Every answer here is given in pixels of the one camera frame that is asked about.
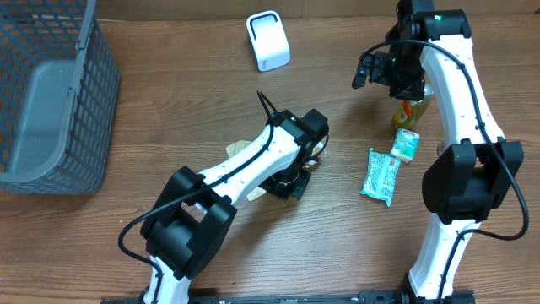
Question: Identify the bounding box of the clear bottle with silver cap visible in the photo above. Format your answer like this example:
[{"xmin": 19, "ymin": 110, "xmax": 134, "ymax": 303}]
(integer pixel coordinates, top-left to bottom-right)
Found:
[{"xmin": 392, "ymin": 84, "xmax": 434, "ymax": 131}]

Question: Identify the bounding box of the brown snack packet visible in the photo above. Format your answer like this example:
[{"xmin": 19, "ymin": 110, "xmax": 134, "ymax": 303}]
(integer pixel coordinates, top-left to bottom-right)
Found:
[{"xmin": 226, "ymin": 140, "xmax": 267, "ymax": 201}]

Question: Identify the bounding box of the small Kleenex tissue pack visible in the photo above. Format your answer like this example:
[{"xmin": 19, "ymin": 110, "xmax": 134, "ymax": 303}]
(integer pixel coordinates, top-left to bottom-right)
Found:
[{"xmin": 390, "ymin": 128, "xmax": 420, "ymax": 163}]

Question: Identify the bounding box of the teal tissue pack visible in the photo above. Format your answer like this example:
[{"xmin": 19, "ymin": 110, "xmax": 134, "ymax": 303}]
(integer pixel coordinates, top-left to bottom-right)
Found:
[{"xmin": 360, "ymin": 148, "xmax": 401, "ymax": 207}]

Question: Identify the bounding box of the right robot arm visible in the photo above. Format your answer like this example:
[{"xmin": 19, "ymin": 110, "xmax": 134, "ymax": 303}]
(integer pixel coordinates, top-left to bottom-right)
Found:
[{"xmin": 352, "ymin": 0, "xmax": 524, "ymax": 303}]

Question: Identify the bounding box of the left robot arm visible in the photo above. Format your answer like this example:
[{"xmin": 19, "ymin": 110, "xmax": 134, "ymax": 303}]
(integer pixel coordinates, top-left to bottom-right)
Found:
[{"xmin": 140, "ymin": 109, "xmax": 329, "ymax": 303}]

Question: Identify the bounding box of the white barcode scanner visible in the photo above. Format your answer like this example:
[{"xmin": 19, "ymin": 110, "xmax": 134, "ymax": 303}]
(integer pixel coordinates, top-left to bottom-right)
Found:
[{"xmin": 246, "ymin": 10, "xmax": 291, "ymax": 72}]

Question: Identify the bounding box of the grey plastic mesh basket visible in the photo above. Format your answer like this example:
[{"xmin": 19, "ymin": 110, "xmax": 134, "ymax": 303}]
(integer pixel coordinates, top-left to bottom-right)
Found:
[{"xmin": 1, "ymin": 0, "xmax": 121, "ymax": 195}]

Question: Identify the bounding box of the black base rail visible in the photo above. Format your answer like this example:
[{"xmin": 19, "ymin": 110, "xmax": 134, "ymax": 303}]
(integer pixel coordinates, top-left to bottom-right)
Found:
[{"xmin": 100, "ymin": 290, "xmax": 477, "ymax": 304}]

